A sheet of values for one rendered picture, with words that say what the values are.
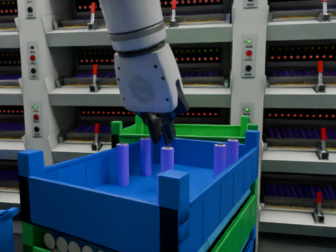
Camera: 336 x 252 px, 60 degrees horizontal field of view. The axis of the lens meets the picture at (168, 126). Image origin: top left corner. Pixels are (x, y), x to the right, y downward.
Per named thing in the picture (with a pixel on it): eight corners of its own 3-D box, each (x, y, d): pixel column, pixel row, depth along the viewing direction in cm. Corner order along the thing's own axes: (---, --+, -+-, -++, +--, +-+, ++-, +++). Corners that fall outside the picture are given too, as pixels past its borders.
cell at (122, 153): (124, 187, 43) (123, 144, 42) (114, 185, 44) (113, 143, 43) (131, 183, 45) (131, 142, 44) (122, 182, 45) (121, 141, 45)
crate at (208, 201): (180, 275, 23) (180, 178, 22) (20, 221, 33) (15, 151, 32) (258, 177, 49) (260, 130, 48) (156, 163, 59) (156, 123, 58)
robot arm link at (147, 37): (94, 37, 42) (101, 56, 44) (145, 31, 38) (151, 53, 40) (126, 22, 49) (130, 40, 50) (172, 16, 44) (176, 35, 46)
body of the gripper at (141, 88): (98, 50, 44) (119, 115, 49) (156, 45, 39) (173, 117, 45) (125, 36, 50) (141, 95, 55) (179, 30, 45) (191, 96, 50)
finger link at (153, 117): (132, 111, 51) (141, 143, 54) (147, 112, 49) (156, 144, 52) (141, 103, 53) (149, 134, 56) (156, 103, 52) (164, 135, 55)
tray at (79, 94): (230, 107, 90) (232, 63, 83) (51, 105, 100) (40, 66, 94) (229, 84, 107) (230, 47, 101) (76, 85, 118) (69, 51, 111)
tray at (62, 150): (229, 169, 92) (230, 131, 86) (53, 161, 103) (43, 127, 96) (228, 137, 110) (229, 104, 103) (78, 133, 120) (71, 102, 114)
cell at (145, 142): (147, 177, 48) (147, 138, 47) (138, 175, 49) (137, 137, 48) (153, 174, 50) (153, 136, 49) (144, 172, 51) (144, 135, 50)
